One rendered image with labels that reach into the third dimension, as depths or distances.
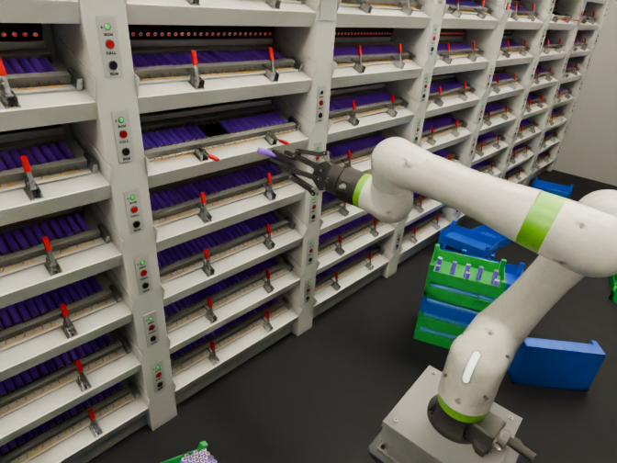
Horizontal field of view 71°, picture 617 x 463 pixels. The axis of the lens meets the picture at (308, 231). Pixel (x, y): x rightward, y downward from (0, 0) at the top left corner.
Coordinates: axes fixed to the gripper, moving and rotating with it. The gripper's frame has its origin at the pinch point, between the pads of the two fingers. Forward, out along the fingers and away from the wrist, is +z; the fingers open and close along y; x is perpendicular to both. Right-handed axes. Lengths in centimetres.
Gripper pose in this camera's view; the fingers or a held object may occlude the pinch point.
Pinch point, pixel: (283, 158)
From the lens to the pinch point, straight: 125.8
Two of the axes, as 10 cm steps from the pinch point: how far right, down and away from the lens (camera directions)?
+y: -2.8, 9.1, 2.9
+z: -8.1, -3.9, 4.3
